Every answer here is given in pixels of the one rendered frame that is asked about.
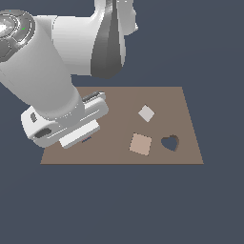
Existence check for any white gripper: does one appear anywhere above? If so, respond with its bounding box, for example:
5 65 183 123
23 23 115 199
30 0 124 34
20 91 110 150

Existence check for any brown board with heart slot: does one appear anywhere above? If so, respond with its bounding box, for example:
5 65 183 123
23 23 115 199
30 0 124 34
40 86 205 166

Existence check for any tan square block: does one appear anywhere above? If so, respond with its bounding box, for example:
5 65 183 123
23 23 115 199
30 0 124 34
129 132 153 157

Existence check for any small white square block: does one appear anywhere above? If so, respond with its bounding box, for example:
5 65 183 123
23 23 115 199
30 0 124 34
137 104 156 124

